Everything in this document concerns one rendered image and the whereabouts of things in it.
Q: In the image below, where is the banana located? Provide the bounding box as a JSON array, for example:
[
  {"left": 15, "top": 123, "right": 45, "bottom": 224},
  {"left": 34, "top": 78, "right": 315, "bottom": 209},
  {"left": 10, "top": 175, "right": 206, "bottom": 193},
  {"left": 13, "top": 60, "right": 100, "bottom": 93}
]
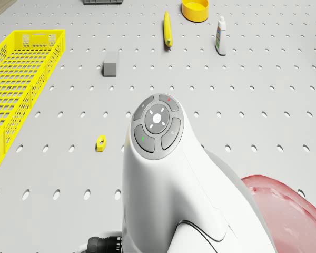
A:
[{"left": 163, "top": 11, "right": 174, "bottom": 50}]

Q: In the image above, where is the red plate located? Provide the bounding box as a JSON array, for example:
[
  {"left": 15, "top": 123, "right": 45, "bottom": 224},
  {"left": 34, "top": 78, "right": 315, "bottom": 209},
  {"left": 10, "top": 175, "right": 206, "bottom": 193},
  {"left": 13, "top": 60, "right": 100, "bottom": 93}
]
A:
[{"left": 240, "top": 174, "right": 316, "bottom": 253}]

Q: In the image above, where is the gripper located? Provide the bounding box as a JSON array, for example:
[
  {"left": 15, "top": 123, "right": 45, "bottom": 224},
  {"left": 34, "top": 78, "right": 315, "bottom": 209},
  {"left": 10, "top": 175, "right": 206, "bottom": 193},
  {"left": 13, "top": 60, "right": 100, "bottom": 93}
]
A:
[{"left": 80, "top": 231, "right": 123, "bottom": 253}]

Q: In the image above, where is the small white bottle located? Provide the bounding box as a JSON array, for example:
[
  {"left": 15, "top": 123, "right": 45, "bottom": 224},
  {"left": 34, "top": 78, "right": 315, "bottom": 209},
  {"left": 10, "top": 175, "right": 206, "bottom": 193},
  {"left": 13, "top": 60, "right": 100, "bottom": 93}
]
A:
[{"left": 214, "top": 15, "right": 227, "bottom": 57}]

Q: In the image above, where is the yellow basket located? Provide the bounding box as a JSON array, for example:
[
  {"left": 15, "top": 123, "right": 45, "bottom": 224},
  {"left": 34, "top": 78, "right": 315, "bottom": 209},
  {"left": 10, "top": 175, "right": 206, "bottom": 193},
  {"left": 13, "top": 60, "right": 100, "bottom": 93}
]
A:
[{"left": 0, "top": 29, "right": 66, "bottom": 180}]

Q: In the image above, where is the grey cube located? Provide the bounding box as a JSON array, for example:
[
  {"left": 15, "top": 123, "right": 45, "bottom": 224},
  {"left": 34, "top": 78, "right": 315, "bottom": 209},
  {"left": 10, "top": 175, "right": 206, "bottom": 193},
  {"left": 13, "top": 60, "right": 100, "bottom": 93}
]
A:
[{"left": 103, "top": 51, "right": 120, "bottom": 78}]

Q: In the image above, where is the dark grey basket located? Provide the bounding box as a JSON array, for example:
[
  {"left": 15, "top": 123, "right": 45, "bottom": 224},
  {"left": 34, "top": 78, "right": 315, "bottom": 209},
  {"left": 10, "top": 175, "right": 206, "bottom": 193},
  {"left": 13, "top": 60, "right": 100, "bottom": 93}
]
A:
[{"left": 82, "top": 0, "right": 124, "bottom": 5}]

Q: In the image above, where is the yellow nut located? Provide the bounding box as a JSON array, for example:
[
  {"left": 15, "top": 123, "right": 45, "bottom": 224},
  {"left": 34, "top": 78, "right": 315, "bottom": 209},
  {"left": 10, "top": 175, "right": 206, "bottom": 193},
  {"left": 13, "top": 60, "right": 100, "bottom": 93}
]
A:
[{"left": 95, "top": 134, "right": 107, "bottom": 153}]

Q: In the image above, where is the yellow bowl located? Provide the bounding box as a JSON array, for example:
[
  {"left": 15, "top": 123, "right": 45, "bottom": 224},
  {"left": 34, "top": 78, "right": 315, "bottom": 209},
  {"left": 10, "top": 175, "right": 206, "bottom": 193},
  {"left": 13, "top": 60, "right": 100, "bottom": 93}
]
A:
[{"left": 181, "top": 0, "right": 210, "bottom": 23}]

